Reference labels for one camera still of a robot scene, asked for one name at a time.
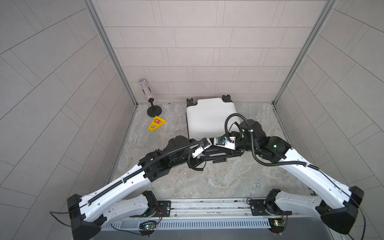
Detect white hard-shell suitcase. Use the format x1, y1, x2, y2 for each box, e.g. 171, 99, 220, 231
185, 94, 244, 164

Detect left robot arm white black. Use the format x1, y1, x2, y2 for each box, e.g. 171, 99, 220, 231
67, 136, 213, 240

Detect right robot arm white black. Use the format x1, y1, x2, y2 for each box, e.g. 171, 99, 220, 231
213, 120, 365, 235

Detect yellow triangular plastic piece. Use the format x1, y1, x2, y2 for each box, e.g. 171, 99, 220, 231
149, 116, 167, 132

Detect left circuit board with LED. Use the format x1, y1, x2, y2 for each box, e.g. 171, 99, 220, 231
139, 221, 158, 232

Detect circuit board with led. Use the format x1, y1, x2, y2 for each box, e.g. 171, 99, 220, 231
268, 219, 286, 234
139, 221, 158, 232

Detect right circuit board with LED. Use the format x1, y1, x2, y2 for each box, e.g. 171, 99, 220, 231
268, 219, 286, 234

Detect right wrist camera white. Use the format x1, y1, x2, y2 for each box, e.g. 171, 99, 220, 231
214, 137, 236, 150

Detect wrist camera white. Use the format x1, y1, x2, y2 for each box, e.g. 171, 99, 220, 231
214, 137, 236, 150
192, 138, 212, 158

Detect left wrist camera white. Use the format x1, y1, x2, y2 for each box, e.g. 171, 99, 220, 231
192, 138, 212, 158

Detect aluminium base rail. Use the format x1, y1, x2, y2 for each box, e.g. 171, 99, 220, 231
98, 196, 337, 230

